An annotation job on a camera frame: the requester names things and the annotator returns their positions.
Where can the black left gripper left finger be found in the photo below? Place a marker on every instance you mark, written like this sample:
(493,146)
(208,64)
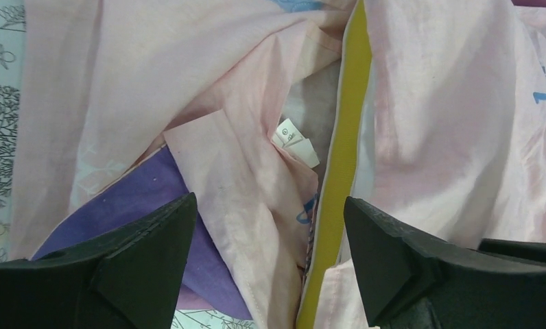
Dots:
(129,277)

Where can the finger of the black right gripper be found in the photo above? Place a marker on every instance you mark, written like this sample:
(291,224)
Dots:
(524,250)

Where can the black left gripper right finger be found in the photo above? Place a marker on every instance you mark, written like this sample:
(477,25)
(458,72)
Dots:
(408,278)

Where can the white pillow with yellow edge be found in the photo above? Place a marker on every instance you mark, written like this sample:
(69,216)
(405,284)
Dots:
(328,228)

